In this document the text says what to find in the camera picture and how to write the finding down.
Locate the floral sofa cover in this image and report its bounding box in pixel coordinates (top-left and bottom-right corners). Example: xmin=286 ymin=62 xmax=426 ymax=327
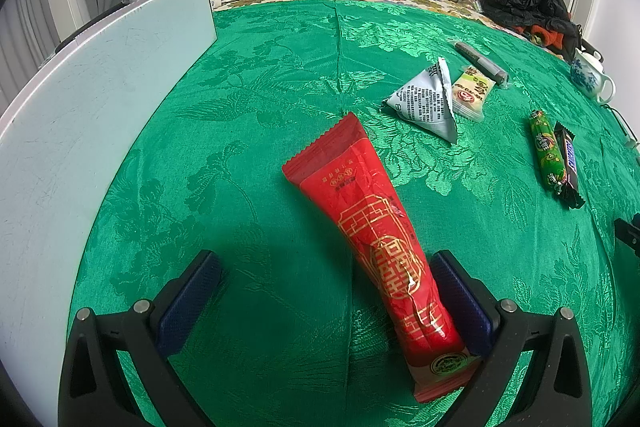
xmin=210 ymin=0 xmax=501 ymax=25

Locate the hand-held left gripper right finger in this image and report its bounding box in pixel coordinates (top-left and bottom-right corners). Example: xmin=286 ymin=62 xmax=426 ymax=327
xmin=430 ymin=251 xmax=593 ymax=427

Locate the yellow cracker packet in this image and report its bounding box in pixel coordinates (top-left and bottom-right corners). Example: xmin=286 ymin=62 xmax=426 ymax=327
xmin=450 ymin=66 xmax=496 ymax=122

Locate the black cable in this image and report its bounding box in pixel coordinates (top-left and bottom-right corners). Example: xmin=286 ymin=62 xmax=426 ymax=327
xmin=600 ymin=103 xmax=638 ymax=148

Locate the green patterned tablecloth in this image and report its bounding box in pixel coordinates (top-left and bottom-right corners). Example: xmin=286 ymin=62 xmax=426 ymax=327
xmin=67 ymin=0 xmax=640 ymax=427

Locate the grey triangular snack packet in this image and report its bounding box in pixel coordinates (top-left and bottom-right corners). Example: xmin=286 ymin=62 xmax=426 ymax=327
xmin=382 ymin=57 xmax=458 ymax=145

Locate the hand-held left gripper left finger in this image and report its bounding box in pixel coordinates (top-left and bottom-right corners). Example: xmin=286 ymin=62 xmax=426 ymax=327
xmin=59 ymin=249 xmax=222 ymax=427

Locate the brown chocolate bar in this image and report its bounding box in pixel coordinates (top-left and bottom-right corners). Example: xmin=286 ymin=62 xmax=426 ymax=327
xmin=552 ymin=122 xmax=587 ymax=210

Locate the white cardboard box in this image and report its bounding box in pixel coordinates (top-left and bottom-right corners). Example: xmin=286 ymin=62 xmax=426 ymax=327
xmin=0 ymin=0 xmax=217 ymax=403

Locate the white blue teapot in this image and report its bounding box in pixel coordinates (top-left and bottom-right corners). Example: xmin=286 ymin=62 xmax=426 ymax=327
xmin=570 ymin=48 xmax=615 ymax=104

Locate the green sausage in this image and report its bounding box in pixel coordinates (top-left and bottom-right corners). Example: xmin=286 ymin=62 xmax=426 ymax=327
xmin=529 ymin=109 xmax=566 ymax=192

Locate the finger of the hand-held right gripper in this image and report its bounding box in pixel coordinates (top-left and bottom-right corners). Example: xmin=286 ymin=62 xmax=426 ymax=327
xmin=614 ymin=214 xmax=640 ymax=258

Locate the red gold patterned packet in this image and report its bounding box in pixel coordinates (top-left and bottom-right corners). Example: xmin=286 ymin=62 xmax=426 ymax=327
xmin=281 ymin=112 xmax=483 ymax=404

